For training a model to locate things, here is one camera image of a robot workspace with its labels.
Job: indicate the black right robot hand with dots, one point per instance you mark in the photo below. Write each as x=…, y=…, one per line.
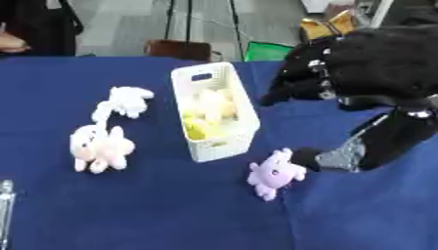
x=376, y=65

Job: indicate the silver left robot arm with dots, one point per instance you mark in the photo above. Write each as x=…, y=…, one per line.
x=5, y=208

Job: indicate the purple soft toy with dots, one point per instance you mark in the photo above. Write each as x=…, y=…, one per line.
x=274, y=174

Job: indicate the white plastic basket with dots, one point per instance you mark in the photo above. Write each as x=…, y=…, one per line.
x=228, y=146

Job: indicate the yellow soft toy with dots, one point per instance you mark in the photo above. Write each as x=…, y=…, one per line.
x=210, y=112

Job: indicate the black tripod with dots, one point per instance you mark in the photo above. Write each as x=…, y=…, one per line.
x=189, y=19

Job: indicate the white soft toy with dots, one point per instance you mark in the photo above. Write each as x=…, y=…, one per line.
x=128, y=99

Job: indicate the pink and white bunny toy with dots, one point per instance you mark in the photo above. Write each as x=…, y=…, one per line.
x=100, y=148

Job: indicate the person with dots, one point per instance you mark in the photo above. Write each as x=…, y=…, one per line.
x=45, y=29

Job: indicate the person's hand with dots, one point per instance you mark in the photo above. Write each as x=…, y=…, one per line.
x=10, y=43

